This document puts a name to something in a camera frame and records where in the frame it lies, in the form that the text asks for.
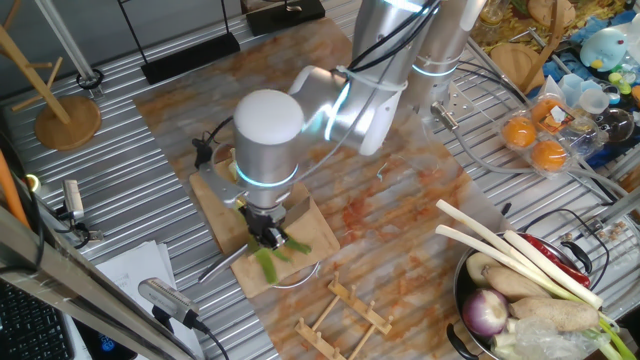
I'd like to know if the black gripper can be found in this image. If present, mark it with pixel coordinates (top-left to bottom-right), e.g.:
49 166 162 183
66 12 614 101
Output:
244 203 290 250

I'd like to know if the steel kitchen cleaver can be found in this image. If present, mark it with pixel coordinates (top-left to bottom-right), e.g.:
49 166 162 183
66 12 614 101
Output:
197 194 313 285

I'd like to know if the green scallion leaf piece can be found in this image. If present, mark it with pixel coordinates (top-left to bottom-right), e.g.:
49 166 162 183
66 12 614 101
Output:
272 238 313 263

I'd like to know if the wooden cutting board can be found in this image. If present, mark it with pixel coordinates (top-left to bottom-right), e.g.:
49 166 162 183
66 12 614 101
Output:
188 159 341 300

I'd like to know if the orange marble pattern mat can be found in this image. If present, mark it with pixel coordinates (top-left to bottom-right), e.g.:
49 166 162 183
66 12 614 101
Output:
132 17 507 360

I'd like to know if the wooden knife rack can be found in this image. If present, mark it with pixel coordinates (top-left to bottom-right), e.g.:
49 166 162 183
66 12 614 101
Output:
293 272 395 360

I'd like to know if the white paper stack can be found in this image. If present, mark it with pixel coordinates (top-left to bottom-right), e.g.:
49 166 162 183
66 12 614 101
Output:
94 240 206 360

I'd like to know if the black stand base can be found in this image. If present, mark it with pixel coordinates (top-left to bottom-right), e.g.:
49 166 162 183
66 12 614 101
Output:
244 0 326 37
117 0 242 85

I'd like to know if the metal clamp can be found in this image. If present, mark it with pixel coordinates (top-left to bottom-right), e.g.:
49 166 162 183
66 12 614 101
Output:
53 178 105 250

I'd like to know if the black cooking pot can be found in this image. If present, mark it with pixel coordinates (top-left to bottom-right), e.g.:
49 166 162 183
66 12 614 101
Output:
446 232 595 360

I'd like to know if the pale potato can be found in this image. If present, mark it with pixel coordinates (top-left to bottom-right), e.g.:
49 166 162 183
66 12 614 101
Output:
465 252 504 288

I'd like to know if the round wooden disc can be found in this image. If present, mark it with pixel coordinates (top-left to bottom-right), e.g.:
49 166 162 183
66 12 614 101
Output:
0 0 103 152

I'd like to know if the red onion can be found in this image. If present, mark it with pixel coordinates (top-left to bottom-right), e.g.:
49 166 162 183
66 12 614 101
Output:
461 288 511 338

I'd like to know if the brown yam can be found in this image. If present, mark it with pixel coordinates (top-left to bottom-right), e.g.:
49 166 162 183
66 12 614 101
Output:
482 265 552 302
509 297 601 333

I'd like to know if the black keyboard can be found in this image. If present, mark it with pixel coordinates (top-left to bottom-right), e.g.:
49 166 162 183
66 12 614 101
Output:
0 279 76 360

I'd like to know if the orange tube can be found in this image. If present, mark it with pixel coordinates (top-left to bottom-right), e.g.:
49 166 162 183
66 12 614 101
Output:
0 148 31 230

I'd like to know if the round orange fruit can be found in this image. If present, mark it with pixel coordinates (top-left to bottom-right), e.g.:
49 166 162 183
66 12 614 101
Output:
501 116 538 150
530 139 568 173
530 97 566 127

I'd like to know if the silver tripod pole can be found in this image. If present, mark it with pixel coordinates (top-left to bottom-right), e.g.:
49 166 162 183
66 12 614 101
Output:
33 0 106 100

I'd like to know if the red chili pepper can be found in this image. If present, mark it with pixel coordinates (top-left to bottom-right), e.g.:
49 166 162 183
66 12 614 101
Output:
522 233 593 289

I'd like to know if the clear plastic bag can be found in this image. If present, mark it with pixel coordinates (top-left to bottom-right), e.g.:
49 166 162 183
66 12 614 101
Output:
513 315 611 360

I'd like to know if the wooden round base stand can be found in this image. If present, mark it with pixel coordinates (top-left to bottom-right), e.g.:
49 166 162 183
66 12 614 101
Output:
489 0 567 95

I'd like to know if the blue cloth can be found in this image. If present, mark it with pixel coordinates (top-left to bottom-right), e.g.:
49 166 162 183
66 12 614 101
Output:
529 8 640 170

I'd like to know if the translucent blue plastic cup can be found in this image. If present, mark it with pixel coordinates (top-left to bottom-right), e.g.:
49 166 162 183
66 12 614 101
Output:
558 73 602 107

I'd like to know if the translucent white plastic cup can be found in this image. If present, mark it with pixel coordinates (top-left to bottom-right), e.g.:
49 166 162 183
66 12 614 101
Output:
578 88 611 116

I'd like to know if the clear glass goblet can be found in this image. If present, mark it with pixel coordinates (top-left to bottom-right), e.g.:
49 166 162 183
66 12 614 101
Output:
594 107 636 144

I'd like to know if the blue plush toy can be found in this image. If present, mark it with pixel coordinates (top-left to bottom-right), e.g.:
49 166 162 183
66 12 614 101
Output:
579 27 629 73

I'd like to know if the ribbed grey camera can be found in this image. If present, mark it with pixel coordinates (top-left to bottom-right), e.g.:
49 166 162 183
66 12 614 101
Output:
137 277 201 330

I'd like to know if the aluminium frame bar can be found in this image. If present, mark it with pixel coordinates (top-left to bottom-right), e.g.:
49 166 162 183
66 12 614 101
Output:
0 204 199 360

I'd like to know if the grey robot hose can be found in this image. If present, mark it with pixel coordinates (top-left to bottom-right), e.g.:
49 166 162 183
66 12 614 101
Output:
430 101 631 199

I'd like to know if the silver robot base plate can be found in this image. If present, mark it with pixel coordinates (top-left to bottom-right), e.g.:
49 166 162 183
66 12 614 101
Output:
399 62 476 126

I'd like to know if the thin black cable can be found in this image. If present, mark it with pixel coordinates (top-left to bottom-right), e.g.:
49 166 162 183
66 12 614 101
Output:
519 208 612 292

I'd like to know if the aluminium profile rail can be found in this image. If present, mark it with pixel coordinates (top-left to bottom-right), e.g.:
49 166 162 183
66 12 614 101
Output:
582 187 640 236

